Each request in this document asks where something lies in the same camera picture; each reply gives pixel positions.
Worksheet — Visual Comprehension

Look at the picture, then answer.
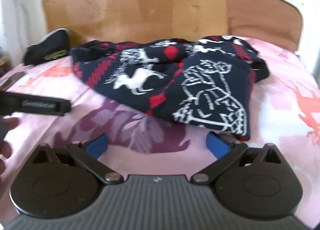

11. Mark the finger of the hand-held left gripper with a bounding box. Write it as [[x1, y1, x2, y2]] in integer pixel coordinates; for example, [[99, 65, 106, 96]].
[[0, 91, 72, 117]]

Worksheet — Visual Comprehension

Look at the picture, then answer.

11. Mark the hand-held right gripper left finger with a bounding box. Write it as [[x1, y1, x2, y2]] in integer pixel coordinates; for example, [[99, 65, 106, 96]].
[[31, 133, 124, 185]]

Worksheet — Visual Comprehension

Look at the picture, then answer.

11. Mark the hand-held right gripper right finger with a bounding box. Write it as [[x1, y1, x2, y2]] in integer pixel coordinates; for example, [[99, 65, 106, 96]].
[[190, 131, 283, 185]]

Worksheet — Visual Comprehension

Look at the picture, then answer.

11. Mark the navy red patterned knit sweater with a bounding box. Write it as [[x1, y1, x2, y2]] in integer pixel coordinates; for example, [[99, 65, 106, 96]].
[[70, 35, 270, 142]]

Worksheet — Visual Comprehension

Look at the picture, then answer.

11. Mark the person's left hand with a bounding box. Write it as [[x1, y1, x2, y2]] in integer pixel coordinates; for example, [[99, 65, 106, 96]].
[[0, 117, 21, 183]]

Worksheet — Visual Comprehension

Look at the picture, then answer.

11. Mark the pile of small clutter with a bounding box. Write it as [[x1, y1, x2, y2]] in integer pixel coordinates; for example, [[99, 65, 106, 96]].
[[0, 47, 13, 73]]

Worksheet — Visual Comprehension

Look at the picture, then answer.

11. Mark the dark shoe with grey sole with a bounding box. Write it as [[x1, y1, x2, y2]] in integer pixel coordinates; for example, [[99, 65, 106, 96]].
[[23, 28, 72, 66]]

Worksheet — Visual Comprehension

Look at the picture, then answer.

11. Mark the pink floral bed sheet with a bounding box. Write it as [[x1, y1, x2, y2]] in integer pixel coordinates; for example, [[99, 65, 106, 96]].
[[0, 35, 320, 228]]

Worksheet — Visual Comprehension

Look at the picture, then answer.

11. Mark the white curtain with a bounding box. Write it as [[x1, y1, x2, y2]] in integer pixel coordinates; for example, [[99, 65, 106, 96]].
[[0, 0, 48, 68]]

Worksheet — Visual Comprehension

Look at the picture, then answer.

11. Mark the brown cushion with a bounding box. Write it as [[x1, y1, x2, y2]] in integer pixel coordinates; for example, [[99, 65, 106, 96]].
[[226, 0, 303, 52]]

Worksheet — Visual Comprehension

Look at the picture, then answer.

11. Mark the wooden headboard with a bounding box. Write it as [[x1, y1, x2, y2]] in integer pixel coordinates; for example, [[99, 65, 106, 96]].
[[42, 0, 229, 43]]

